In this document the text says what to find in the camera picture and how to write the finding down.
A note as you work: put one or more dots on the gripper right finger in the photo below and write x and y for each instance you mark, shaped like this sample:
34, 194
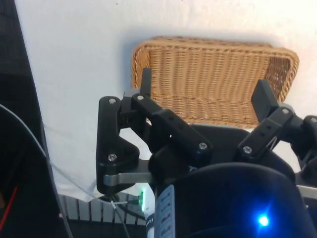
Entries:
265, 99

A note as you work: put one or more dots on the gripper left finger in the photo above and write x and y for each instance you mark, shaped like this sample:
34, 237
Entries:
111, 138

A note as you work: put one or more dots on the wicker basket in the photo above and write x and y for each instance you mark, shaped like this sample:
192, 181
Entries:
210, 74

